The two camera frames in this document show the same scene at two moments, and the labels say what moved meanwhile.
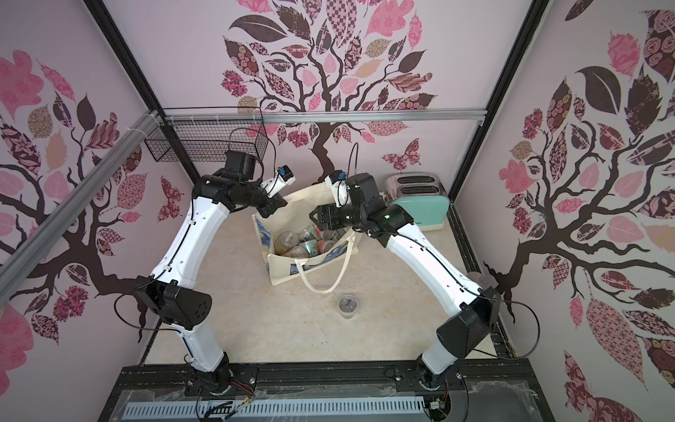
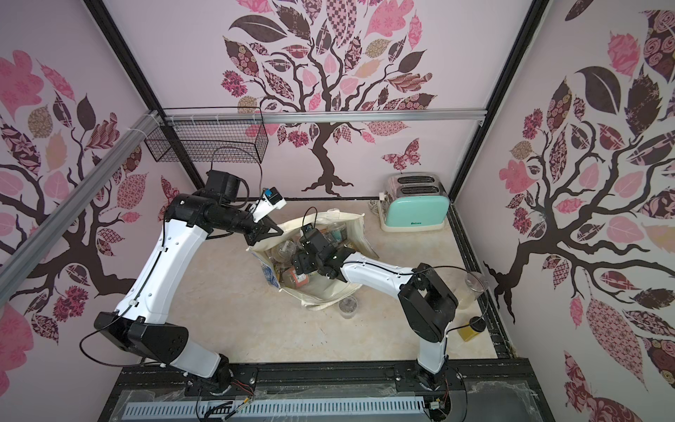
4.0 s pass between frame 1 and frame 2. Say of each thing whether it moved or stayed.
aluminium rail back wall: stayed
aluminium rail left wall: stayed
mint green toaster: stayed
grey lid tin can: stayed
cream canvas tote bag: moved
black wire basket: stayed
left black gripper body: moved
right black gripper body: moved
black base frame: stayed
